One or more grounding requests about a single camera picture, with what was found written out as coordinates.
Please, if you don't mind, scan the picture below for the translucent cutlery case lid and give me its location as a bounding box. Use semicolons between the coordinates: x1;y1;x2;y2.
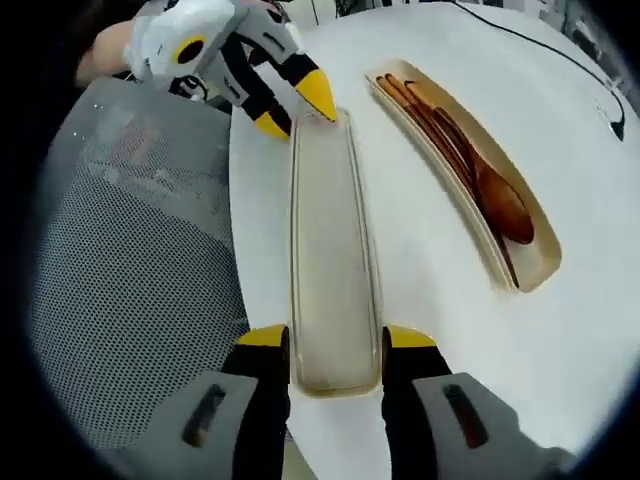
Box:
288;106;386;400

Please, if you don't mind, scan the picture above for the black power cable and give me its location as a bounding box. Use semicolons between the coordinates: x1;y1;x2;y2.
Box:
451;0;627;143

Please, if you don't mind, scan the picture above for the beige cutlery case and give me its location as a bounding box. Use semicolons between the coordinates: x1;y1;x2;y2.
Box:
364;58;564;296

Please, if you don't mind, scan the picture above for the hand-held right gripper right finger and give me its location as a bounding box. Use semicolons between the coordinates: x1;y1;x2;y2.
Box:
380;325;576;480

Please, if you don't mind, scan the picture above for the grey mesh chair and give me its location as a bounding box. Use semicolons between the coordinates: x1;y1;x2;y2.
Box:
28;78;252;452

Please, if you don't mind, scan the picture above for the wooden spoon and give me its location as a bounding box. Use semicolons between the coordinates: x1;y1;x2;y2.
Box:
403;79;536;246

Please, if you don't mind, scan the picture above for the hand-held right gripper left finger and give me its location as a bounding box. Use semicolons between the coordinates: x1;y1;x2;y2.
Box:
99;323;292;480

